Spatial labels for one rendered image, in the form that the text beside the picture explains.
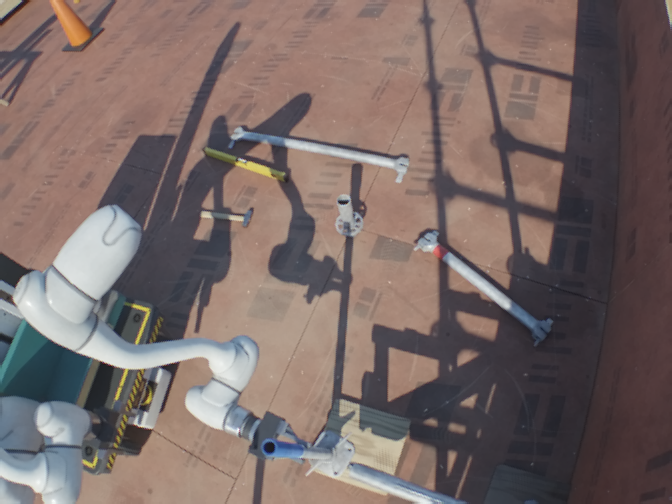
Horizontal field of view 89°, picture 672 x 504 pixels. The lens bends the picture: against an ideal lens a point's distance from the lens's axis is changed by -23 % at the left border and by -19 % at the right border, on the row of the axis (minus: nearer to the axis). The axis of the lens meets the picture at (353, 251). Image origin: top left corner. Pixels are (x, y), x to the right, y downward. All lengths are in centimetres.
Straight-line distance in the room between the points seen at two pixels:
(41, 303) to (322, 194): 151
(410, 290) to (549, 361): 66
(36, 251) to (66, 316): 201
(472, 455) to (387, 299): 73
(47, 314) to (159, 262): 136
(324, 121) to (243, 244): 86
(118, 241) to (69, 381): 88
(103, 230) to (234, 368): 55
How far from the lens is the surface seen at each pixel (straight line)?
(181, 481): 191
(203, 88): 307
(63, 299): 94
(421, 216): 198
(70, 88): 417
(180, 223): 231
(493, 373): 173
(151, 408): 187
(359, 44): 301
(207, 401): 125
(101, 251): 92
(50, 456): 128
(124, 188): 272
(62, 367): 175
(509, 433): 171
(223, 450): 182
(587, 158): 240
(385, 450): 165
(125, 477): 206
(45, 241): 294
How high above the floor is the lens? 166
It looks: 61 degrees down
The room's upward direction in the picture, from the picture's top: 15 degrees counter-clockwise
